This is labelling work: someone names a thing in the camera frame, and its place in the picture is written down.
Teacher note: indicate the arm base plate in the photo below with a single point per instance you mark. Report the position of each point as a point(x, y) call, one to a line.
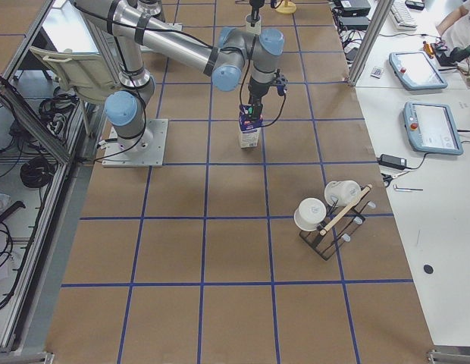
point(149, 151)
point(174, 26)

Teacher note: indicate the near teach pendant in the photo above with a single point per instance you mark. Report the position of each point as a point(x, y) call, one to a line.
point(431, 128)

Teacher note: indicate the white ribbed cup on rack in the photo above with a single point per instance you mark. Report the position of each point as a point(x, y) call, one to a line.
point(341, 193)

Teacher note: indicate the teach pendant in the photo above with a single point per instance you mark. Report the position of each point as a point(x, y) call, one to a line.
point(415, 71)
point(431, 128)

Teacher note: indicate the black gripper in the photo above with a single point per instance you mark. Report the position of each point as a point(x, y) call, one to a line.
point(256, 91)

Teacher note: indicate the wooden rack handle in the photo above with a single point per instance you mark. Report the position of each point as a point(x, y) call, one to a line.
point(346, 209)

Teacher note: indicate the white ribbed mug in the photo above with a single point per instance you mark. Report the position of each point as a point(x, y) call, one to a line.
point(253, 27)

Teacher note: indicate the wooden mug tree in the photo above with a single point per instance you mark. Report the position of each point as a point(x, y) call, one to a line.
point(285, 7)

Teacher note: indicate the black wire cup rack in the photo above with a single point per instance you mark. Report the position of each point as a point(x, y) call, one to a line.
point(326, 246)

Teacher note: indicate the black power adapter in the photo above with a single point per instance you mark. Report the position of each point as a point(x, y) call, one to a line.
point(392, 161)

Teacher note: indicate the far teach pendant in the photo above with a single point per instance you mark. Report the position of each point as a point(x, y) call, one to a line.
point(415, 71)

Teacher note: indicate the blue white milk carton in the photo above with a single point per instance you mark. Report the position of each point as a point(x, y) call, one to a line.
point(249, 129)

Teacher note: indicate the grey office chair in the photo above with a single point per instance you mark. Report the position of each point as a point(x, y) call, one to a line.
point(86, 74)

